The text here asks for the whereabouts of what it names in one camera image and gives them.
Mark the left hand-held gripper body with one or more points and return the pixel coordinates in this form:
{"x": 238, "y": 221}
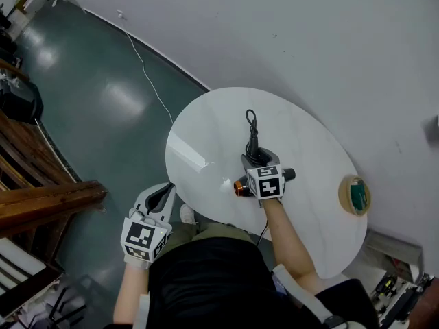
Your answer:
{"x": 144, "y": 238}

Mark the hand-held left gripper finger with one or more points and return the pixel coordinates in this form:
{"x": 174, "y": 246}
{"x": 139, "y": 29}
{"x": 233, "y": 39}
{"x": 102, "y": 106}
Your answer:
{"x": 169, "y": 202}
{"x": 145, "y": 197}

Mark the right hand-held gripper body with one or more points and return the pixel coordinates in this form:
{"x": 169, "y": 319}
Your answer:
{"x": 268, "y": 187}

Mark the person's right forearm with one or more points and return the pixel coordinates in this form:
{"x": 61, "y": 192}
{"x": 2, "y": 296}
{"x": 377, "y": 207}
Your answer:
{"x": 288, "y": 242}

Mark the person's left forearm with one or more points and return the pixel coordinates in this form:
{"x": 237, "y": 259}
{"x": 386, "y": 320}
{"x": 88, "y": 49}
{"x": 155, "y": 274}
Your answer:
{"x": 132, "y": 293}

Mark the person's white shoe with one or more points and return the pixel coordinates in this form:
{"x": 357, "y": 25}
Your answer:
{"x": 187, "y": 214}

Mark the white round table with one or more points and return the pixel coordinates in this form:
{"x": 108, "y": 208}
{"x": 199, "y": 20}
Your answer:
{"x": 308, "y": 142}

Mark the person's olive trousers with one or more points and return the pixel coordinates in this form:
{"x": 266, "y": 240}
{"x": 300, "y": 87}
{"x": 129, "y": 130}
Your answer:
{"x": 202, "y": 231}

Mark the round wooden tray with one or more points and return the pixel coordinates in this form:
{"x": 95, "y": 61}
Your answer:
{"x": 344, "y": 194}

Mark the person's black shirt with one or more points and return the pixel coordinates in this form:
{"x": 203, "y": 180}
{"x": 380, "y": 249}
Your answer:
{"x": 212, "y": 286}

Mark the green object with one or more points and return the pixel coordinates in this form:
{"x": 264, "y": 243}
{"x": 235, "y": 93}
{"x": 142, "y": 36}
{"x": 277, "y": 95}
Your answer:
{"x": 358, "y": 197}

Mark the black metal stand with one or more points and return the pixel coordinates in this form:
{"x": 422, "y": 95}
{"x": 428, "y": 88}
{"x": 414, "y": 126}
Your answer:
{"x": 65, "y": 303}

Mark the brown wooden furniture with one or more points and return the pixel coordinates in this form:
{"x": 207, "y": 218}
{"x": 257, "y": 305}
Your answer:
{"x": 41, "y": 197}

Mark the white panels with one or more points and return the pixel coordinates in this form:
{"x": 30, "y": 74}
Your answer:
{"x": 17, "y": 259}

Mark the grey metal box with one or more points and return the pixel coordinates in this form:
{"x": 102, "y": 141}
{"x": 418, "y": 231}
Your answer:
{"x": 394, "y": 252}

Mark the black bag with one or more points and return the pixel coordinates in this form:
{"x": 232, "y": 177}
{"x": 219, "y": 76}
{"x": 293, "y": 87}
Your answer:
{"x": 20, "y": 101}

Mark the white equipment rack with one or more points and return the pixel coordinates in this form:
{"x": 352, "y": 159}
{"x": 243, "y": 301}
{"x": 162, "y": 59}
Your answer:
{"x": 401, "y": 293}

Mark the white box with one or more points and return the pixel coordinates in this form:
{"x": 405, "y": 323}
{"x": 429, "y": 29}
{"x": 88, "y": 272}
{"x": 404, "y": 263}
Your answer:
{"x": 29, "y": 3}

